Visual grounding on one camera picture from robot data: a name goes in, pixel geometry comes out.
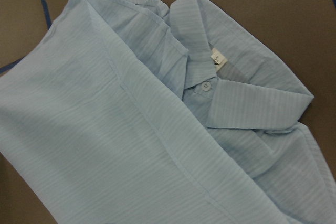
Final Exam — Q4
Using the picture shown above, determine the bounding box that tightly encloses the light blue button shirt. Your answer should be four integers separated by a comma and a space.
1, 0, 335, 223

